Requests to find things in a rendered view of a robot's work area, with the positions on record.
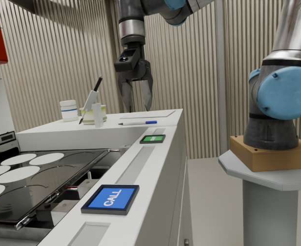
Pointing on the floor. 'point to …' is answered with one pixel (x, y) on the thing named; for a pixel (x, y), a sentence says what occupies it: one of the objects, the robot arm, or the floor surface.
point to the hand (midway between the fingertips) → (137, 108)
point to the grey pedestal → (269, 201)
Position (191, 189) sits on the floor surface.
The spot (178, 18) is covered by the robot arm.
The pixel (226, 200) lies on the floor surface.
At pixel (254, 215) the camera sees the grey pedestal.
